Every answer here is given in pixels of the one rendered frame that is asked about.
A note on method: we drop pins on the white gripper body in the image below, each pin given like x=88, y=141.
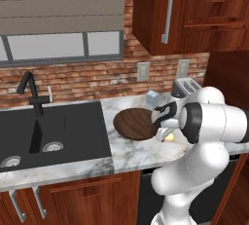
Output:
x=161, y=134

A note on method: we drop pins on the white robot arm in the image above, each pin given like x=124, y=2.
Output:
x=201, y=167

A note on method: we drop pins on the dark wooden bowl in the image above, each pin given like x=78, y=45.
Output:
x=134, y=124

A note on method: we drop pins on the grey milk carton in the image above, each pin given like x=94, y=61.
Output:
x=152, y=99

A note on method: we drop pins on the black sink basin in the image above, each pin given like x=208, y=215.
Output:
x=74, y=131

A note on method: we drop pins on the small silver sink dispenser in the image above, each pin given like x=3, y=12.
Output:
x=50, y=94

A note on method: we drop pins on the yellow egg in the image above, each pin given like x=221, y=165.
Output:
x=170, y=137

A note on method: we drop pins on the silver toaster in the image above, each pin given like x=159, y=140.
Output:
x=184, y=87

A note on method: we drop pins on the black dishwasher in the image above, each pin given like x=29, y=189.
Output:
x=146, y=196

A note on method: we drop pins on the tall wooden cupboard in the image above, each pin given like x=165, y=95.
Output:
x=231, y=79

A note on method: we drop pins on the wooden base cupboard door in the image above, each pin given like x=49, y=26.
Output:
x=8, y=211
x=94, y=199

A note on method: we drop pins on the grey framed window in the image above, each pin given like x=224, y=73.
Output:
x=64, y=45

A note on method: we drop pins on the black tap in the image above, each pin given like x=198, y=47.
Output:
x=32, y=97

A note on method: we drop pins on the grey window blind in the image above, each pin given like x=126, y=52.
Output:
x=61, y=5

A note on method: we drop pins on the grey wall socket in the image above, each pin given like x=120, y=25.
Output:
x=143, y=71
x=183, y=68

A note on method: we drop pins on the panelled wooden wall cupboard door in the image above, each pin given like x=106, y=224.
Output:
x=217, y=11

